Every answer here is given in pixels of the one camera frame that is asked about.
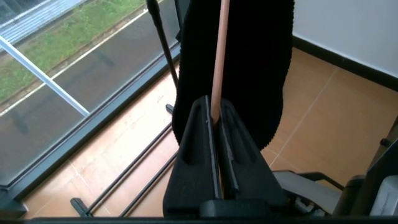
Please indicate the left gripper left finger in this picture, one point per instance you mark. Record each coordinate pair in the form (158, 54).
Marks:
(192, 174)

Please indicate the black clothes rack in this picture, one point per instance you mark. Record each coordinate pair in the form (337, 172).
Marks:
(161, 37)

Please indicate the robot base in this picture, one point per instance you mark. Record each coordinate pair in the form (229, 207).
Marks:
(311, 193)

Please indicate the pink clothes hanger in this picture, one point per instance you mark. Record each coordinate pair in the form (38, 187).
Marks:
(219, 62)

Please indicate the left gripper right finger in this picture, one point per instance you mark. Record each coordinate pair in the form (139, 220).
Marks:
(248, 174)

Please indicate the window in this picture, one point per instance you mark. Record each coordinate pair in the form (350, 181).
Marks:
(77, 77)

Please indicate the black shorts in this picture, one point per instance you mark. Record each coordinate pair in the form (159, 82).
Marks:
(255, 77)

